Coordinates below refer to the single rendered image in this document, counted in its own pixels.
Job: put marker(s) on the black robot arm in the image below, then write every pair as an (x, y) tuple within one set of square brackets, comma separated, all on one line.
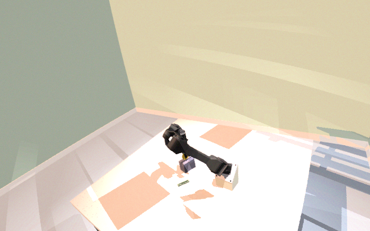
[(178, 145)]

